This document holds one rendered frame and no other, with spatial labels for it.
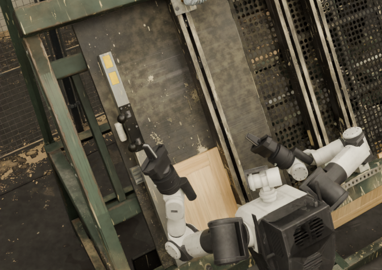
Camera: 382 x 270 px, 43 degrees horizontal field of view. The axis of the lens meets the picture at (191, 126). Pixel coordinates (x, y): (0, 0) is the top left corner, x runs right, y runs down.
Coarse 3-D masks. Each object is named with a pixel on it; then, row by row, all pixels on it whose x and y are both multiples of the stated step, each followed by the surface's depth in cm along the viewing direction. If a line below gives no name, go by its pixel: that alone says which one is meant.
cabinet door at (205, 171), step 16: (192, 160) 214; (208, 160) 217; (192, 176) 214; (208, 176) 217; (224, 176) 220; (208, 192) 218; (224, 192) 220; (192, 208) 215; (208, 208) 218; (224, 208) 221; (192, 224) 215
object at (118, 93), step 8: (112, 56) 197; (104, 64) 196; (104, 72) 198; (120, 80) 199; (112, 88) 198; (120, 88) 199; (112, 96) 201; (120, 96) 199; (120, 104) 199; (120, 112) 199; (128, 136) 202; (136, 152) 202; (144, 152) 204; (136, 160) 205; (144, 176) 204; (152, 184) 205; (152, 192) 205; (152, 200) 206; (160, 200) 207; (160, 208) 207; (160, 216) 207; (160, 224) 209; (176, 264) 211
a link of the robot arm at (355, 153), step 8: (352, 128) 198; (360, 128) 195; (344, 136) 196; (352, 136) 194; (360, 136) 192; (352, 144) 191; (360, 144) 190; (344, 152) 189; (352, 152) 188; (360, 152) 189; (368, 152) 191; (336, 160) 186; (344, 160) 186; (352, 160) 186; (360, 160) 188; (368, 160) 193; (344, 168) 184; (352, 168) 186
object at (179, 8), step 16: (176, 0) 200; (176, 16) 205; (192, 32) 207; (192, 48) 207; (192, 64) 209; (208, 80) 210; (208, 96) 210; (208, 112) 213; (224, 128) 214; (224, 144) 214; (224, 160) 217; (240, 176) 217; (240, 192) 217
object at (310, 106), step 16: (272, 0) 223; (272, 16) 227; (288, 16) 225; (288, 32) 225; (288, 48) 226; (288, 64) 230; (304, 64) 228; (304, 80) 230; (304, 96) 229; (304, 112) 233; (320, 128) 233; (320, 144) 233
